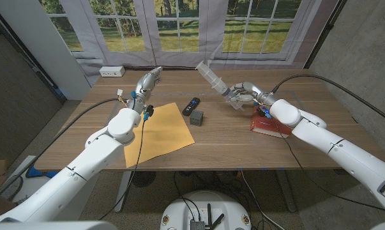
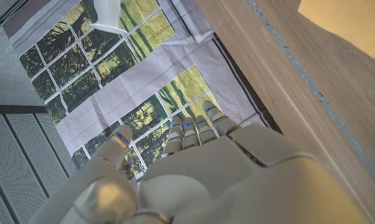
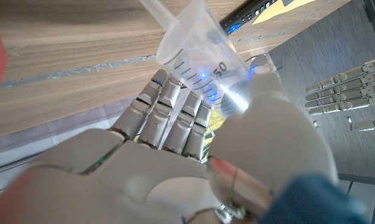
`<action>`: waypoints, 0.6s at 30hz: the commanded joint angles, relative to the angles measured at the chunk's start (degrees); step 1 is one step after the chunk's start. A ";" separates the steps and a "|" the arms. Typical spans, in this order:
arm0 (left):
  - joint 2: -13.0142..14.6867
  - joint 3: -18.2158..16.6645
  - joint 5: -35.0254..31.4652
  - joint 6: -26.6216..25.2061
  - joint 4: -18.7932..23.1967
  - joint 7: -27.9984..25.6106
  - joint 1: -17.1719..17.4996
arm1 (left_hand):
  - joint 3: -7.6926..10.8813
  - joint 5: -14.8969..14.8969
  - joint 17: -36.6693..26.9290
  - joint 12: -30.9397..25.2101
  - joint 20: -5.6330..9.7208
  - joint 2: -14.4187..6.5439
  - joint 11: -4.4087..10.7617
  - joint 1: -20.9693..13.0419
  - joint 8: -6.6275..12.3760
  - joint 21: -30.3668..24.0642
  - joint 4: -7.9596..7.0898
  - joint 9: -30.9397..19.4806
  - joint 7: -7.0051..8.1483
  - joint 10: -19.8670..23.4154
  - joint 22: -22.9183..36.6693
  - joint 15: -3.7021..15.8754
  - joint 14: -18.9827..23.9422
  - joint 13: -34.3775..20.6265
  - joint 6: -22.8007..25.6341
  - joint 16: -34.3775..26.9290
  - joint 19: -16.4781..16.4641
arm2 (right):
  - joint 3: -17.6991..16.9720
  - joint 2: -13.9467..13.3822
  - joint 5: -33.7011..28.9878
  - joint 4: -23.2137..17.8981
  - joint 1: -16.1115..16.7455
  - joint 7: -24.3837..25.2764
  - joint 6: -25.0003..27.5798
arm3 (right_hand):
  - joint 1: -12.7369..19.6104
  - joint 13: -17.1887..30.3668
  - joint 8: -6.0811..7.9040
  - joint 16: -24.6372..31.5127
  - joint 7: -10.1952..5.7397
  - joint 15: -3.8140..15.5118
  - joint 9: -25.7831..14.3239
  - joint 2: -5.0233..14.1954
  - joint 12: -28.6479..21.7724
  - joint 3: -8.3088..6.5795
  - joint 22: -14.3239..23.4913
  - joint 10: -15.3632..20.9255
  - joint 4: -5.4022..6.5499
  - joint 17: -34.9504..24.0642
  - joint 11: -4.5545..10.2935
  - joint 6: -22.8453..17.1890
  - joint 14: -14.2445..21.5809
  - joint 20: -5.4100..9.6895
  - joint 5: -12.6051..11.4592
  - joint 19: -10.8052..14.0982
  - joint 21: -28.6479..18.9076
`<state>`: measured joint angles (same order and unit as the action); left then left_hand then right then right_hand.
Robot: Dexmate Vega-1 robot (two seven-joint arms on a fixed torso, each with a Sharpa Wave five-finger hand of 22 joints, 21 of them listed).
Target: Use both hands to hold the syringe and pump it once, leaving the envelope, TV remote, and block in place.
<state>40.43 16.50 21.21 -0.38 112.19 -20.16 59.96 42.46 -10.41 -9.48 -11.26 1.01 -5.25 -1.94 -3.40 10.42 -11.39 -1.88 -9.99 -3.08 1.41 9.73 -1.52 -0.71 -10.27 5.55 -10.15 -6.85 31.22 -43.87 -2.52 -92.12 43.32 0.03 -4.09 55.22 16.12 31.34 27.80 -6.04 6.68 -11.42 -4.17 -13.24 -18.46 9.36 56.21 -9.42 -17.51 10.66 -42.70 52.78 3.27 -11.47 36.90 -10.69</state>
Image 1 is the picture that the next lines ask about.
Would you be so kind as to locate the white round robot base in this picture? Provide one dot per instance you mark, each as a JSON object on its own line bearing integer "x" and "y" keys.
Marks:
{"x": 211, "y": 204}

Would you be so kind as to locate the white floor mat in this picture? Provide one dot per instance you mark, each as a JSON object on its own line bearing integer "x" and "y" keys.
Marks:
{"x": 29, "y": 188}

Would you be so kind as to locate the yellow manila envelope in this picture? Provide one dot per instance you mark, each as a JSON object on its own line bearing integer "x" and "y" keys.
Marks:
{"x": 166, "y": 134}

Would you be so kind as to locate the red hardcover book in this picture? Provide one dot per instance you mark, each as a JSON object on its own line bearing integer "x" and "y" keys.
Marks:
{"x": 259, "y": 124}

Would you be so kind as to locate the blue floor object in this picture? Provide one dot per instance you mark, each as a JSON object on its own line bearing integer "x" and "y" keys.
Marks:
{"x": 35, "y": 174}

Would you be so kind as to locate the white power strip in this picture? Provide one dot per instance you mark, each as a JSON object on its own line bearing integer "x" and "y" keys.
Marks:
{"x": 112, "y": 71}

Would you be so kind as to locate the printed window backdrop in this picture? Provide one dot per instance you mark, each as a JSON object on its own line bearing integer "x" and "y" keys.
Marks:
{"x": 179, "y": 32}

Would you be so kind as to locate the white column panel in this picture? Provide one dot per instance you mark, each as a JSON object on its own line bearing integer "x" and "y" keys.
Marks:
{"x": 42, "y": 41}

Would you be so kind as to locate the black round floor disc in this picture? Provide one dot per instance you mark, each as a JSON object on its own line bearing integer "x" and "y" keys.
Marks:
{"x": 144, "y": 179}

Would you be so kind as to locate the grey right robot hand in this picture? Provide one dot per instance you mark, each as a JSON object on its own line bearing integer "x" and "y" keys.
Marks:
{"x": 253, "y": 91}

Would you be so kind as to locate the black backdrop stand pole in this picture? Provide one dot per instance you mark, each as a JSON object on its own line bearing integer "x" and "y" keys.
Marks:
{"x": 329, "y": 27}

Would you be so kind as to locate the small grey radio box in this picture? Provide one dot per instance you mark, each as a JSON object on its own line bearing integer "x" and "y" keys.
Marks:
{"x": 197, "y": 225}

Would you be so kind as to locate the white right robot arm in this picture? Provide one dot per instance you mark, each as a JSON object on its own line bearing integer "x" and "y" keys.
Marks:
{"x": 339, "y": 150}

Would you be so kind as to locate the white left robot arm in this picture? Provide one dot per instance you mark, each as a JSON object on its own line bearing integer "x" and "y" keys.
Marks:
{"x": 83, "y": 166}

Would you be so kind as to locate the white table leg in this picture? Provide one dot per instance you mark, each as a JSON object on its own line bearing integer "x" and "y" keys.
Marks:
{"x": 288, "y": 198}
{"x": 120, "y": 201}

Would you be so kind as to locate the black TV remote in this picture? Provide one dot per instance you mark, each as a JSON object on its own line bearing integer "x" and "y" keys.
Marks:
{"x": 191, "y": 106}

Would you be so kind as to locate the clear plastic syringe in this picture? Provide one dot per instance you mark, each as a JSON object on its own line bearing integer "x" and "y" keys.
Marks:
{"x": 213, "y": 78}

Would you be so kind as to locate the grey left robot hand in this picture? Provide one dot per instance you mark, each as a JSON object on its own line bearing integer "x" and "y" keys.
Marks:
{"x": 146, "y": 86}

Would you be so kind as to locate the grey lattice block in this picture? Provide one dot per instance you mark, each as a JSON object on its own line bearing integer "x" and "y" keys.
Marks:
{"x": 196, "y": 118}

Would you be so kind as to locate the black antenna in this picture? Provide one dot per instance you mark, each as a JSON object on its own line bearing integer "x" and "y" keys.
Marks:
{"x": 209, "y": 214}
{"x": 218, "y": 220}

